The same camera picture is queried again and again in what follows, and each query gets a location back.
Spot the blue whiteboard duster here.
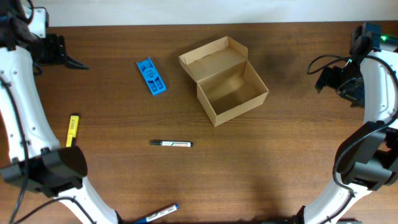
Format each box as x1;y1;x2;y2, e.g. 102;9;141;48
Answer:
136;57;167;96

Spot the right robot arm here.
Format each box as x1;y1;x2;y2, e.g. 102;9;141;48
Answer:
273;22;397;224

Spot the black whiteboard marker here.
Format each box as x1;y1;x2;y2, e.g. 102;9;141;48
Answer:
150;140;193;147

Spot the blue whiteboard marker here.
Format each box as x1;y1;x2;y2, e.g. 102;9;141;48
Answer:
134;204;179;224

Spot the cardboard box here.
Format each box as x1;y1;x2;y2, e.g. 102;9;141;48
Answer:
178;36;269;127

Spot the right black cable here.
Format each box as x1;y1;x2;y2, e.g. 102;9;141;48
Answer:
306;54;361;75

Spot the yellow highlighter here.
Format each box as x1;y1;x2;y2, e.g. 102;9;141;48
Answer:
65;114;80;147

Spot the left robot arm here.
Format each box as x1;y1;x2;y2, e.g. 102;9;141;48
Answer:
1;1;122;223

